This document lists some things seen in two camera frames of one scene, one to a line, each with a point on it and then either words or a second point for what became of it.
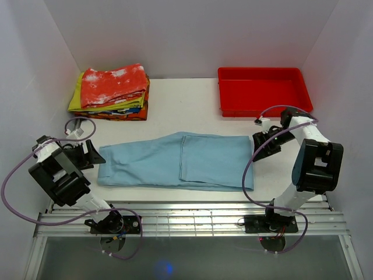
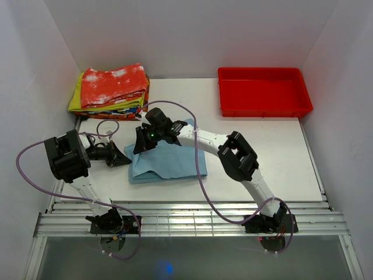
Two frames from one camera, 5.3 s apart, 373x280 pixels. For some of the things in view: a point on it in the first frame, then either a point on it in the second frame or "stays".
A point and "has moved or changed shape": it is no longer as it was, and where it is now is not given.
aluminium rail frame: [315, 218] stays
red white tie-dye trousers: [120, 84] stays
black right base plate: [270, 223] stays
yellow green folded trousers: [76, 105] stays
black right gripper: [267, 151] → [141, 144]
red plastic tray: [261, 92] stays
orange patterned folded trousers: [139, 114] stays
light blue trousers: [177, 159] has moved or changed shape
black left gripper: [94, 157] → [117, 158]
